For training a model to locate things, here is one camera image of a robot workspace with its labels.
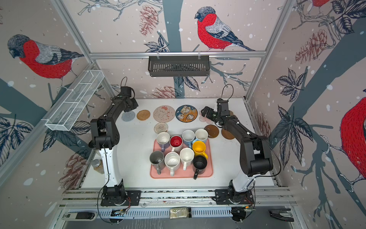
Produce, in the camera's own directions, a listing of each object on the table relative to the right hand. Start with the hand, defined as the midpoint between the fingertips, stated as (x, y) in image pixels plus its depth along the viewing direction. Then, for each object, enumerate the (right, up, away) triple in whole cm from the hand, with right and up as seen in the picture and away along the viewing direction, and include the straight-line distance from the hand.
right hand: (205, 112), depth 94 cm
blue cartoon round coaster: (-13, -2, +17) cm, 21 cm away
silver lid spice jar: (-61, -29, -18) cm, 70 cm away
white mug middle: (-13, -25, -13) cm, 31 cm away
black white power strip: (-65, -52, -24) cm, 87 cm away
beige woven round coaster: (-32, -12, +8) cm, 35 cm away
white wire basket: (-76, +6, -16) cm, 78 cm away
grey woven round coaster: (-59, -4, +17) cm, 62 cm away
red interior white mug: (-20, -19, -3) cm, 28 cm away
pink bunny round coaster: (-31, -2, +17) cm, 35 cm away
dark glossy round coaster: (+6, -14, +7) cm, 17 cm away
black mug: (-5, -32, -10) cm, 34 cm away
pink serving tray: (-16, -36, -13) cm, 41 cm away
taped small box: (-14, -47, -28) cm, 57 cm away
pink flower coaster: (+1, -6, +13) cm, 14 cm away
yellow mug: (-5, -23, -5) cm, 24 cm away
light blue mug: (-12, -16, -2) cm, 20 cm away
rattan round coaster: (-48, -3, +17) cm, 51 cm away
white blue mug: (-3, -15, -4) cm, 15 cm away
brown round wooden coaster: (+15, -16, +2) cm, 22 cm away
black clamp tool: (+30, -49, -27) cm, 64 cm away
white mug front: (-22, -30, -8) cm, 38 cm away
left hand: (-51, +7, +10) cm, 52 cm away
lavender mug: (-29, -19, +1) cm, 35 cm away
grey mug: (-31, -29, -10) cm, 43 cm away
